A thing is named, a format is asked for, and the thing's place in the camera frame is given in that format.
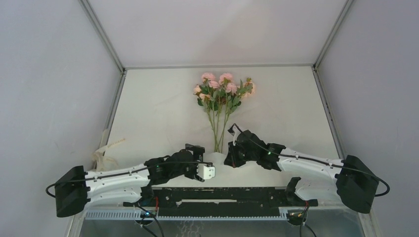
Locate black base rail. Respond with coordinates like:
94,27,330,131
123,187,318,214

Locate circuit board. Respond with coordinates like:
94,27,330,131
287,211,305,220
140,211,157,220

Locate white wrapping paper sheet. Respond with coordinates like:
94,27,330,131
105,66,338,187

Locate pink flower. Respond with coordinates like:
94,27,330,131
194,84,220,152
218,80,243,153
225,78,255,114

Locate pink flower two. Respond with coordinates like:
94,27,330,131
201,73,221,139

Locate pink flower one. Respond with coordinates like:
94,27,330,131
213,73,238,153

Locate right circuit board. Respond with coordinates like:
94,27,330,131
287,211,305,220

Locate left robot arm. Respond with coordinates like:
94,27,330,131
45,144,215,218

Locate cream ribbon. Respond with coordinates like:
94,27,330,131
92,128,126,171

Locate left circuit board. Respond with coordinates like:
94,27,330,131
140,211,157,220

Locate white slotted cable duct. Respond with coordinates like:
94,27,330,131
85,209,288,221

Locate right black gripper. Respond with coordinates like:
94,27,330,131
224,140,258,168

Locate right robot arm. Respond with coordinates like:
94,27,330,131
224,126,390,214

